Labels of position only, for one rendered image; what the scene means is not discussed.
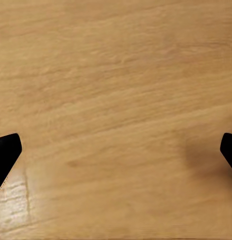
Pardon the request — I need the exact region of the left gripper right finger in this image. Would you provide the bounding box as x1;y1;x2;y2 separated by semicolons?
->
220;132;232;167

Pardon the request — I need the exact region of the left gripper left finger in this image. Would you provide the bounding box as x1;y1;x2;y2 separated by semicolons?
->
0;133;22;187

